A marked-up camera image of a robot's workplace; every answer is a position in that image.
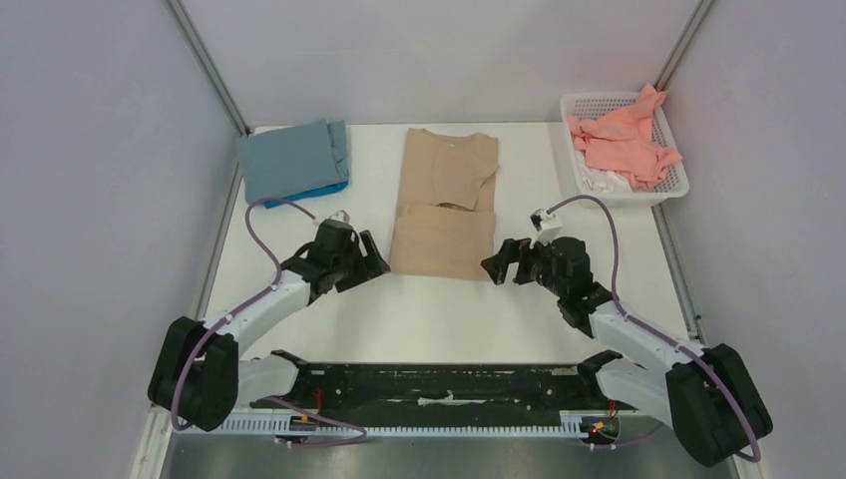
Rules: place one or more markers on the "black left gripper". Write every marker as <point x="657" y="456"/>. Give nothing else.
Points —
<point x="375" y="264"/>

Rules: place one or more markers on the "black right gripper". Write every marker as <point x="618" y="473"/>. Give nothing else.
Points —
<point x="521" y="261"/>

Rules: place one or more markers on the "beige t shirt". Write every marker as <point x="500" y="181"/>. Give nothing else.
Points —
<point x="445" y="215"/>

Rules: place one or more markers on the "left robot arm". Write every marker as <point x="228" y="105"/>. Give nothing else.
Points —
<point x="200" y="376"/>

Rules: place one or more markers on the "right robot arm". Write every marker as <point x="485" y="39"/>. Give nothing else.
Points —
<point x="705" y="395"/>

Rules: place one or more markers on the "bright blue folded t shirt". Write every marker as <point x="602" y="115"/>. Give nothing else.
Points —
<point x="318" y="192"/>

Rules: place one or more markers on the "white t shirt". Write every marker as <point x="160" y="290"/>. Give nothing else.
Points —
<point x="601" y="181"/>

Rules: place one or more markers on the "grey-blue folded t shirt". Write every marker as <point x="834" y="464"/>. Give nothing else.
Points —
<point x="291" y="160"/>

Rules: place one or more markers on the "pink t shirt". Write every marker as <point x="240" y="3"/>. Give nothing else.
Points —
<point x="621" y="142"/>

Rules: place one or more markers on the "white plastic laundry basket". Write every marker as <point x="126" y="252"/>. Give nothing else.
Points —
<point x="593" y="106"/>

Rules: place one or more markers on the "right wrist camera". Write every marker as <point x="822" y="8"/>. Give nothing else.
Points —
<point x="547" y="227"/>

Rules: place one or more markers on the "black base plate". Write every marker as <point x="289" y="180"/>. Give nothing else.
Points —
<point x="443" y="395"/>

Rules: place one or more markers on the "white cable duct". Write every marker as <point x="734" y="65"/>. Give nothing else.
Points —
<point x="288" y="425"/>

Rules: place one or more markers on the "aluminium frame rail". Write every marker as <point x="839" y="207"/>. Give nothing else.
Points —
<point x="202" y="54"/>

